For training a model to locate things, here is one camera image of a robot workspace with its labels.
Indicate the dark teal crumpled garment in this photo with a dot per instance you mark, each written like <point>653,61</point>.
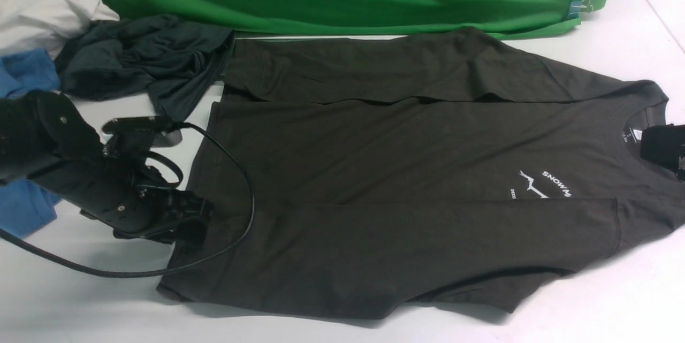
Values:
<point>172,60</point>

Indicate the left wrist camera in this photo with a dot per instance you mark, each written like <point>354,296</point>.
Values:
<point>133,136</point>

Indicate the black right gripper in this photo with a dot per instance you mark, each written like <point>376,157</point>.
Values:
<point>664,146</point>

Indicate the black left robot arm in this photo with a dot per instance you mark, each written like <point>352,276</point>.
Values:
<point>46,140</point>

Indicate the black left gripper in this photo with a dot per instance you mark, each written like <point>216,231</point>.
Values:
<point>131,197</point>

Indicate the white crumpled garment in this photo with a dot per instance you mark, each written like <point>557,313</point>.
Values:
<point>48,24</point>

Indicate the blue binder clip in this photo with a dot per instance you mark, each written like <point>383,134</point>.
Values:
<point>578,7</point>

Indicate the blue crumpled garment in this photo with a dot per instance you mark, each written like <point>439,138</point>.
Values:
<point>25,206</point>

